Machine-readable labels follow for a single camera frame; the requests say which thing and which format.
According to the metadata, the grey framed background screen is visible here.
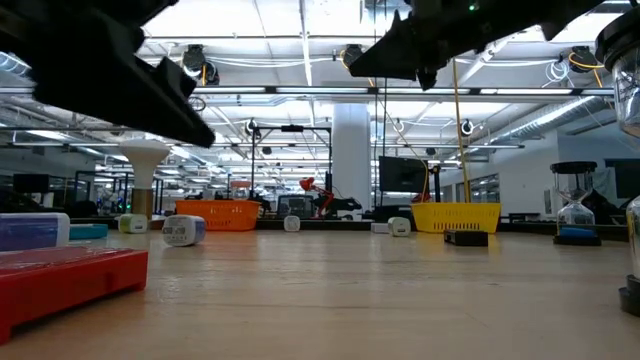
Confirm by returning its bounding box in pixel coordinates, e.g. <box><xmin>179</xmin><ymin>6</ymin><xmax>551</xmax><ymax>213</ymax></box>
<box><xmin>276</xmin><ymin>193</ymin><xmax>317</xmax><ymax>220</ymax></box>

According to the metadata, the silver air duct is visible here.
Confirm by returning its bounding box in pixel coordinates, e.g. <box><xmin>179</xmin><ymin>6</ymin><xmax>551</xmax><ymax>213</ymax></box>
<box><xmin>492</xmin><ymin>95</ymin><xmax>616</xmax><ymax>147</ymax></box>

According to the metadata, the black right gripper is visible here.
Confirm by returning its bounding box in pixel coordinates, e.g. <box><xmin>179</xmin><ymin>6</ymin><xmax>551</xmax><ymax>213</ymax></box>
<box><xmin>348</xmin><ymin>0</ymin><xmax>506</xmax><ymax>92</ymax></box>

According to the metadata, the black background rig frame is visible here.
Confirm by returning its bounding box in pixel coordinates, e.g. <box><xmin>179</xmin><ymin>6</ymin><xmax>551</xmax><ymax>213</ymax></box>
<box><xmin>249</xmin><ymin>124</ymin><xmax>334</xmax><ymax>221</ymax></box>

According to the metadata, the black wall monitor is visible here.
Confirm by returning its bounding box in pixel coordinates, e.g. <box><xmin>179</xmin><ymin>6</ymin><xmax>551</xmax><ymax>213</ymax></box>
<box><xmin>378</xmin><ymin>155</ymin><xmax>430</xmax><ymax>195</ymax></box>

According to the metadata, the teal plastic box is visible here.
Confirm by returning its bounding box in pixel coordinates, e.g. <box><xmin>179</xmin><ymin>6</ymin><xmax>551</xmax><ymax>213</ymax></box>
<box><xmin>68</xmin><ymin>223</ymin><xmax>110</xmax><ymax>241</ymax></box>

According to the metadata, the ceiling light rail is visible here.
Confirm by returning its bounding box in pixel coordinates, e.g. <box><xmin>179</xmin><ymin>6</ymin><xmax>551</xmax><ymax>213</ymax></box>
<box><xmin>192</xmin><ymin>84</ymin><xmax>616</xmax><ymax>99</ymax></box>

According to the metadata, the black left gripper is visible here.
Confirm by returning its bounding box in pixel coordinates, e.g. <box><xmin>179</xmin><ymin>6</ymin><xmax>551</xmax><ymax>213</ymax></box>
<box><xmin>0</xmin><ymin>0</ymin><xmax>216</xmax><ymax>149</ymax></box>

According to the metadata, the red desk lamp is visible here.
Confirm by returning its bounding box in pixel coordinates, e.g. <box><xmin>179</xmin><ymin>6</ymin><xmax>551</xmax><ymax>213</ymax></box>
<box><xmin>298</xmin><ymin>176</ymin><xmax>336</xmax><ymax>220</ymax></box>

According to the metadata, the purple white charger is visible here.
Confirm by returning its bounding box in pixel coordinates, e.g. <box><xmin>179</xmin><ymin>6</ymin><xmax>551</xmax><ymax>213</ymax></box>
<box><xmin>161</xmin><ymin>214</ymin><xmax>208</xmax><ymax>248</ymax></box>
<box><xmin>0</xmin><ymin>212</ymin><xmax>71</xmax><ymax>253</ymax></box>

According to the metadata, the dark wall screen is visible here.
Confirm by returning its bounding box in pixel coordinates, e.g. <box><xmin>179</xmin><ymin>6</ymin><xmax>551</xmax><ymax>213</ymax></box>
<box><xmin>603</xmin><ymin>158</ymin><xmax>640</xmax><ymax>200</ymax></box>

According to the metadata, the red plastic box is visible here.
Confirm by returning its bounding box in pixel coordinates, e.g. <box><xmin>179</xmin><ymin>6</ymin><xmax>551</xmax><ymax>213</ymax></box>
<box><xmin>0</xmin><ymin>246</ymin><xmax>150</xmax><ymax>346</ymax></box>

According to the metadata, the black plastic box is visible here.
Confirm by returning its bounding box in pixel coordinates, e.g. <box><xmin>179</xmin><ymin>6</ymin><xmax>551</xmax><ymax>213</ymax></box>
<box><xmin>443</xmin><ymin>229</ymin><xmax>490</xmax><ymax>248</ymax></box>

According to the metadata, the black hourglass white sand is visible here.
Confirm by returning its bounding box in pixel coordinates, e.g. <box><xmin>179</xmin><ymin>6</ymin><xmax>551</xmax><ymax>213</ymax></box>
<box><xmin>594</xmin><ymin>9</ymin><xmax>640</xmax><ymax>317</ymax></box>

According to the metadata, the black ceiling cable reel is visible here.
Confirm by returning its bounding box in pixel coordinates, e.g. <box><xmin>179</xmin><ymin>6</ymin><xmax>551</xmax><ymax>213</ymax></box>
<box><xmin>341</xmin><ymin>43</ymin><xmax>370</xmax><ymax>72</ymax></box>
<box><xmin>181</xmin><ymin>43</ymin><xmax>221</xmax><ymax>87</ymax></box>
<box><xmin>568</xmin><ymin>44</ymin><xmax>604</xmax><ymax>75</ymax></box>

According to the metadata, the orange plastic basket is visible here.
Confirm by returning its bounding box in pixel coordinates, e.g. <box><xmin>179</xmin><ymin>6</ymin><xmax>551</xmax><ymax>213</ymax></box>
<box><xmin>174</xmin><ymin>199</ymin><xmax>262</xmax><ymax>232</ymax></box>

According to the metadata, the yellow cable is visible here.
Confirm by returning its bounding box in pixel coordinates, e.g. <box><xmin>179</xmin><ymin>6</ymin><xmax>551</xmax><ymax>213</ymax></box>
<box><xmin>451</xmin><ymin>58</ymin><xmax>474</xmax><ymax>204</ymax></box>

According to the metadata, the black aluminium table frame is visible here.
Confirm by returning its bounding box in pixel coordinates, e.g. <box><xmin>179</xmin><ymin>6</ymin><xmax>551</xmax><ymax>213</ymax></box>
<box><xmin>69</xmin><ymin>215</ymin><xmax>632</xmax><ymax>244</ymax></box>

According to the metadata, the white pillar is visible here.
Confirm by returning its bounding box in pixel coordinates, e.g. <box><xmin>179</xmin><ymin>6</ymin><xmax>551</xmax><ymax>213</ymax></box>
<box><xmin>331</xmin><ymin>102</ymin><xmax>374</xmax><ymax>221</ymax></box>

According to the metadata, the black hourglass blue sand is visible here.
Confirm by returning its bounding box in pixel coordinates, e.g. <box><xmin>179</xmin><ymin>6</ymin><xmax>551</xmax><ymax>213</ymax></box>
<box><xmin>549</xmin><ymin>160</ymin><xmax>603</xmax><ymax>247</ymax></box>

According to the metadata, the black background monitor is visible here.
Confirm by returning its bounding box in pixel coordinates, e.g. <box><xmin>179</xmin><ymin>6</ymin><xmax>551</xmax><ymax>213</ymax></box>
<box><xmin>12</xmin><ymin>173</ymin><xmax>51</xmax><ymax>195</ymax></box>

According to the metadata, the yellow plastic basket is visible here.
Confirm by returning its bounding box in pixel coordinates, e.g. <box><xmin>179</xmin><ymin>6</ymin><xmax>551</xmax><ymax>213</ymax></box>
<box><xmin>410</xmin><ymin>201</ymin><xmax>503</xmax><ymax>235</ymax></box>

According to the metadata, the green white charger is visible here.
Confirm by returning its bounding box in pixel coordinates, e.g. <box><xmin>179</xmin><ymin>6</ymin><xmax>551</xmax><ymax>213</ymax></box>
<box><xmin>118</xmin><ymin>213</ymin><xmax>150</xmax><ymax>235</ymax></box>
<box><xmin>387</xmin><ymin>216</ymin><xmax>413</xmax><ymax>238</ymax></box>

